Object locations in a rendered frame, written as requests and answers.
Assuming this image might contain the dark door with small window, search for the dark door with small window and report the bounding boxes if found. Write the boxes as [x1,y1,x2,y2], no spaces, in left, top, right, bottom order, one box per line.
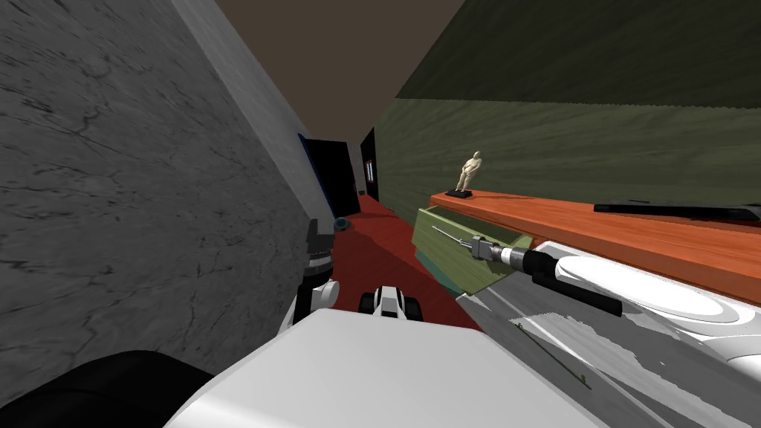
[360,127,381,203]

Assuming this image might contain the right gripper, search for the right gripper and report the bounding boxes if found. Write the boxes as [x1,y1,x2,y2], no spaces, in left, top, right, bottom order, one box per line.
[456,235,505,263]

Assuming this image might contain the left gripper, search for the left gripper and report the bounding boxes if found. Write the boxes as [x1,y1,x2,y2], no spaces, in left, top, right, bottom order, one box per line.
[305,218,336,259]

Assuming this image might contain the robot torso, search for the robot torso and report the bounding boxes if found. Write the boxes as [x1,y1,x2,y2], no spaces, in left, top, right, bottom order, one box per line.
[163,285,609,428]

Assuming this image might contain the black door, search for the black door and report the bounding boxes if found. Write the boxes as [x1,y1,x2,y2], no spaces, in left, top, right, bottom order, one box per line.
[299,133,362,218]

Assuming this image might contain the green drawer front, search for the green drawer front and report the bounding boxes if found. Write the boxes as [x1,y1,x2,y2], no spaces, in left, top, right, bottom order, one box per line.
[411,206,534,297]

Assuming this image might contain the beige human figurine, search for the beige human figurine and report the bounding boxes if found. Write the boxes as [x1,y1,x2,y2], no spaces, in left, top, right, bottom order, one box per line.
[445,150,485,200]

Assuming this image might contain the flat black object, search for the flat black object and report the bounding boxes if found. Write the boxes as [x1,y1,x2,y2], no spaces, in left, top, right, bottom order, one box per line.
[593,201,761,224]

